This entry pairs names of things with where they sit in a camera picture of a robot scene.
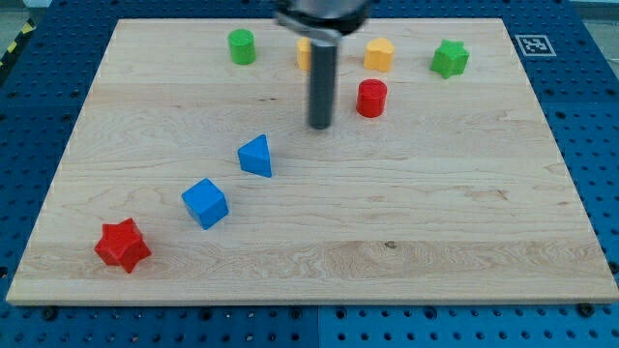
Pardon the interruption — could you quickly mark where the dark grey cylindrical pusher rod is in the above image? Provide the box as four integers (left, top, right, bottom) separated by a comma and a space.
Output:
308, 40, 338, 130

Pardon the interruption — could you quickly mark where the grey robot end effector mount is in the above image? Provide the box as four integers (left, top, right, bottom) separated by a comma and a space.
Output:
275, 0, 370, 41

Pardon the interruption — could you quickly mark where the blue triangle block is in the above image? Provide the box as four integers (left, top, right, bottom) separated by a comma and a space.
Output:
237, 134, 272, 178

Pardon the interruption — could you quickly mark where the blue cube block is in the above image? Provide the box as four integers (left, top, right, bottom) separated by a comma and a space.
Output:
181, 178, 229, 230

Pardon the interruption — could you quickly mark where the yellow block behind rod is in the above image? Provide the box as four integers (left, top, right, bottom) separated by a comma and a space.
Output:
296, 37, 311, 71

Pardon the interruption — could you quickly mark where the red cylinder block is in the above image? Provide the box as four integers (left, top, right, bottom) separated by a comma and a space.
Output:
356, 79, 388, 118

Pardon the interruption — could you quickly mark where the green cylinder block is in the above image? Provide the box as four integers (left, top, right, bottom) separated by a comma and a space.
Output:
227, 28, 256, 65

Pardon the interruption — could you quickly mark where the green star block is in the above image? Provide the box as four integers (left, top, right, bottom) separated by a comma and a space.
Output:
430, 40, 470, 79

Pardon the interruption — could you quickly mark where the wooden board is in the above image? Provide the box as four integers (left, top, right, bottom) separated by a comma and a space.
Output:
7, 18, 618, 306

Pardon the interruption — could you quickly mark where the white fiducial marker tag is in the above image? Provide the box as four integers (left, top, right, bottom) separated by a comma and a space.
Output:
515, 34, 556, 57

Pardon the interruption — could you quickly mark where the red star block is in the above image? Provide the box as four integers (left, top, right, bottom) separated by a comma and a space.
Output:
94, 217, 152, 274

